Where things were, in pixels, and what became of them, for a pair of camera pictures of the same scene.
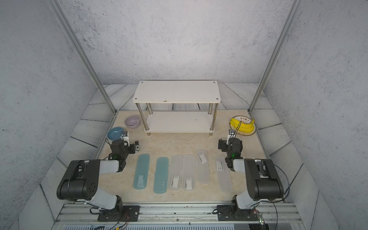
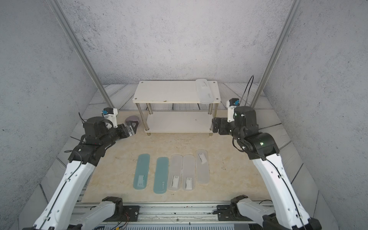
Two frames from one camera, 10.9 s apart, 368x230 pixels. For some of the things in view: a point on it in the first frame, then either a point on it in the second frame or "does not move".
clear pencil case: (189, 172) does not move
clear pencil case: (175, 172) does not move
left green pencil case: (141, 171) does not move
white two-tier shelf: (146, 93) does not move
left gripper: (132, 149) -> (131, 131)
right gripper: (224, 142) -> (222, 131)
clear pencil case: (224, 174) -> (205, 95)
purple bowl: (132, 121) does not move
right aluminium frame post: (276, 55) does not move
